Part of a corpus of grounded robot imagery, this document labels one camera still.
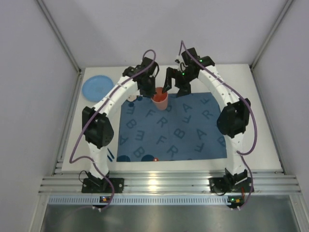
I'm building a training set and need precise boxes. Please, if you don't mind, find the orange plastic cup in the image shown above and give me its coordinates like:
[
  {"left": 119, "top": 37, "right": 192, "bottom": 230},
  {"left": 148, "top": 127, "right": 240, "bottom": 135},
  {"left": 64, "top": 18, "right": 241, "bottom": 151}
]
[{"left": 151, "top": 87, "right": 168, "bottom": 111}]

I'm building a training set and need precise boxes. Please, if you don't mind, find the blue letter-print placemat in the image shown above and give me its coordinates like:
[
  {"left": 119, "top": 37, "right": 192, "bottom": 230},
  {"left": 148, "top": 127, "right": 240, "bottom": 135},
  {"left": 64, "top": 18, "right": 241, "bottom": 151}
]
[{"left": 117, "top": 92, "right": 227, "bottom": 162}]

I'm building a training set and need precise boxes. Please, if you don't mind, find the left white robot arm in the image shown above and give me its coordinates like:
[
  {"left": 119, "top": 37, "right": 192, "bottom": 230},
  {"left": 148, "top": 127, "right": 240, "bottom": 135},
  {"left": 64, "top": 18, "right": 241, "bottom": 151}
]
[{"left": 82, "top": 57, "right": 159, "bottom": 181}]

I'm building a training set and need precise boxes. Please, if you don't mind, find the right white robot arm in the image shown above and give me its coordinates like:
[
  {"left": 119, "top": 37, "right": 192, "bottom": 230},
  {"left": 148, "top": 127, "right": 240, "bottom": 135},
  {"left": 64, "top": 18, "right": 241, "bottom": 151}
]
[{"left": 163, "top": 47, "right": 250, "bottom": 187}]

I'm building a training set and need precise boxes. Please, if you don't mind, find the blue plastic plate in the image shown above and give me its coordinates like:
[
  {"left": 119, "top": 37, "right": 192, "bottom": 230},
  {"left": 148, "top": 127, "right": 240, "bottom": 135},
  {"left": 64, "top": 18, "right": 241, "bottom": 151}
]
[{"left": 82, "top": 75, "right": 114, "bottom": 102}]

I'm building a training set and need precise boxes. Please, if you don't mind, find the blue metal spoon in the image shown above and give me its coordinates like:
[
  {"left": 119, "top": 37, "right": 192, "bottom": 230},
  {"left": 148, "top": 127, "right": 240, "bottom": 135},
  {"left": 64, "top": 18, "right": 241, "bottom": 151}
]
[{"left": 107, "top": 148, "right": 115, "bottom": 160}]

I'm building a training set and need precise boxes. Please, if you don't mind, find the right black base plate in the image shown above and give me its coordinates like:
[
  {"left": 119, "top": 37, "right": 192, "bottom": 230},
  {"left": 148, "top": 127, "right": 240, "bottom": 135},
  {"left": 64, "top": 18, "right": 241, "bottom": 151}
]
[{"left": 209, "top": 177, "right": 253, "bottom": 196}]

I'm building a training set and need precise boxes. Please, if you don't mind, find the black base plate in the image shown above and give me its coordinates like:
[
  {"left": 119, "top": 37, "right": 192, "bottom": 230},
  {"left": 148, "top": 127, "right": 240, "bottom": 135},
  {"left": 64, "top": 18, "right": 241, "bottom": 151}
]
[
  {"left": 81, "top": 178, "right": 124, "bottom": 193},
  {"left": 209, "top": 177, "right": 253, "bottom": 196}
]

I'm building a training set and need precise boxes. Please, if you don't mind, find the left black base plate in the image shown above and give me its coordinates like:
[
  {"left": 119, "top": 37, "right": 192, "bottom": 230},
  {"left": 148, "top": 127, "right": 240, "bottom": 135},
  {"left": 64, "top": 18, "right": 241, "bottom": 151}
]
[{"left": 81, "top": 178, "right": 124, "bottom": 193}]

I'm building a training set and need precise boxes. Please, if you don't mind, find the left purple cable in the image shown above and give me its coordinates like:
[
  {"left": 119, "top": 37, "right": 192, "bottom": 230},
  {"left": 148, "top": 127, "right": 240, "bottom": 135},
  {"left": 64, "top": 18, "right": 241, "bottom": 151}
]
[{"left": 69, "top": 49, "right": 160, "bottom": 211}]

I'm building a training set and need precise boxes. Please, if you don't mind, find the aluminium mounting rail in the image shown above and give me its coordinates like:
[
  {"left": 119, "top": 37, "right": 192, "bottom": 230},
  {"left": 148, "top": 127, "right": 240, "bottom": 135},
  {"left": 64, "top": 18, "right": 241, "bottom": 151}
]
[{"left": 39, "top": 171, "right": 301, "bottom": 195}]

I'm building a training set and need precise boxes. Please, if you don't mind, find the perforated cable duct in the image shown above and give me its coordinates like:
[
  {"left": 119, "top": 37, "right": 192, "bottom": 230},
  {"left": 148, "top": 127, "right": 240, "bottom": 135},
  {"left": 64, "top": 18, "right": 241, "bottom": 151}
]
[{"left": 48, "top": 195, "right": 244, "bottom": 206}]

